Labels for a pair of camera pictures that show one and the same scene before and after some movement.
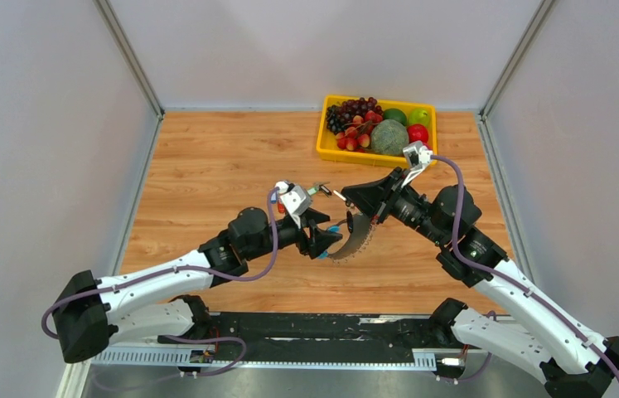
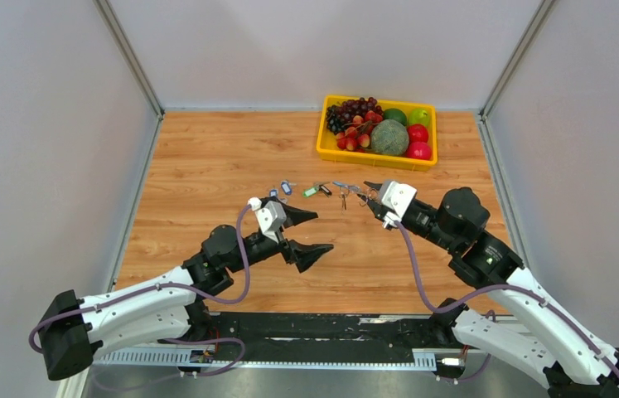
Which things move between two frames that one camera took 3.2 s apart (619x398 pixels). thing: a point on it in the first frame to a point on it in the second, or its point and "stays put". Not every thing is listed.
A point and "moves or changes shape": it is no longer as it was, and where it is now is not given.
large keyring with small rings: (361, 228) moves or changes shape
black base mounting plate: (368, 331) stays put
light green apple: (418, 116) stays put
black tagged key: (350, 221) moves or changes shape
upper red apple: (417, 133) stays put
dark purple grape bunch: (339, 116) stays put
